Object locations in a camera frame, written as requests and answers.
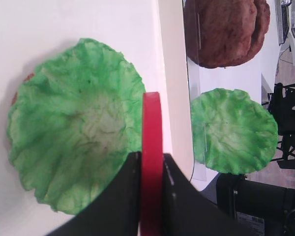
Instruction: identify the brown meat patty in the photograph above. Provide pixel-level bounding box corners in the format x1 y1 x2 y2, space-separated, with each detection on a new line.
183 0 257 68
245 0 270 62

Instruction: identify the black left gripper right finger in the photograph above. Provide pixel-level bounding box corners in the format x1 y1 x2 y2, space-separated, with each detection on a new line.
162 154 242 236

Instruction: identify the standing green lettuce leaf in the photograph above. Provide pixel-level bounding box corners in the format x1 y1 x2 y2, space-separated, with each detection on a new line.
190 88 278 175

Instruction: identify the black chair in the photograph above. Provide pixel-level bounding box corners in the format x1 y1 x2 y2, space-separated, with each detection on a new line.
268 83 295 170

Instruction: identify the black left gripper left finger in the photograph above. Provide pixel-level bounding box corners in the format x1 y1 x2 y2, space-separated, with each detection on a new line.
48 152 141 236

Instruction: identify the brown meat patty inner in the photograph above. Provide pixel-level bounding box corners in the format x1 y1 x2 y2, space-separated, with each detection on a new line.
183 0 257 68

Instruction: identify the clear acrylic rack right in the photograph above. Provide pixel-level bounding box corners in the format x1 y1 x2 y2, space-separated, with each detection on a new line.
182 0 207 181

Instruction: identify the white rectangular tray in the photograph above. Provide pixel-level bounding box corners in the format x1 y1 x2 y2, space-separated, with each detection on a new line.
0 0 194 236

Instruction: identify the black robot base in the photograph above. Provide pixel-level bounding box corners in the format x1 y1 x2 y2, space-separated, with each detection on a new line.
216 174 295 236

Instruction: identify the green lettuce leaf on bun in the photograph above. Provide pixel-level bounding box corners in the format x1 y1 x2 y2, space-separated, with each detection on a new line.
7 38 146 215

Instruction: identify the red tomato slice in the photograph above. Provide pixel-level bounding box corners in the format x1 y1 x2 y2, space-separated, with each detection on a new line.
140 92 163 236

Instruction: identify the brown meat patty outer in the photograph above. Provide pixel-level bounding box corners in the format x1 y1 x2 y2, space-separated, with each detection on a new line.
245 0 270 62

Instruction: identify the bottom bun under lettuce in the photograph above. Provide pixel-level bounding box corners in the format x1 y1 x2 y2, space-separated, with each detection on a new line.
11 73 34 106

